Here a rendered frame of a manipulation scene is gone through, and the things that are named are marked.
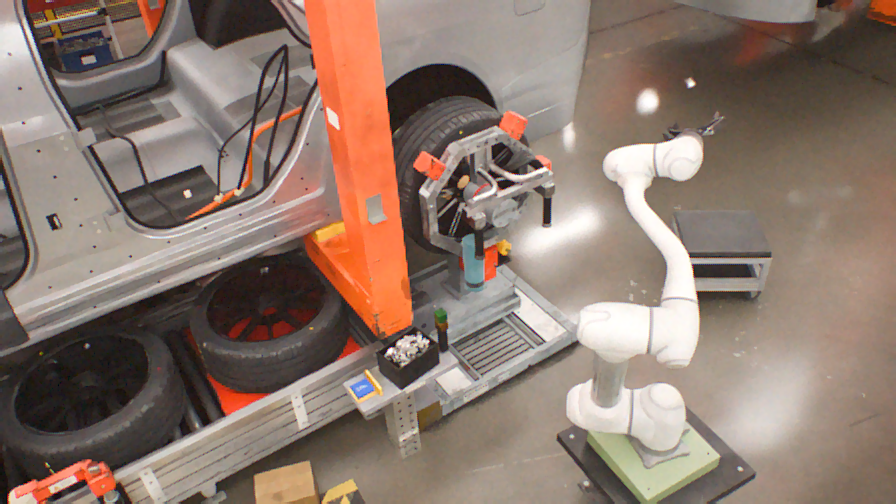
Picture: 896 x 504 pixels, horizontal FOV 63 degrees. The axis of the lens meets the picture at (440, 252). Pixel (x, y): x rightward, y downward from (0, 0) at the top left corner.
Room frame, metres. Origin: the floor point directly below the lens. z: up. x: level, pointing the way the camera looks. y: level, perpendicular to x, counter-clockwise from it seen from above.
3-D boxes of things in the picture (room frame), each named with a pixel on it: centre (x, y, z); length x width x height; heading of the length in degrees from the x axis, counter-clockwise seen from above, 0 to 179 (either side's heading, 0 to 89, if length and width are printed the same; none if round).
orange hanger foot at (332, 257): (2.46, 0.41, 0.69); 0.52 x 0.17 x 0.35; 30
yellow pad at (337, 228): (2.61, 0.49, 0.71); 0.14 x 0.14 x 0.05; 30
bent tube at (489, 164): (2.48, -0.33, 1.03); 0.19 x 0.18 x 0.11; 30
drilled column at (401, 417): (1.93, 0.22, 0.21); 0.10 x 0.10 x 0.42; 30
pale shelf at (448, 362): (1.95, 0.19, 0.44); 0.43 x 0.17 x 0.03; 120
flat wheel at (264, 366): (2.37, 0.76, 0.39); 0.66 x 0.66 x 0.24
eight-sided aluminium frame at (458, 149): (2.54, -0.18, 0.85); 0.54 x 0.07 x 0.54; 120
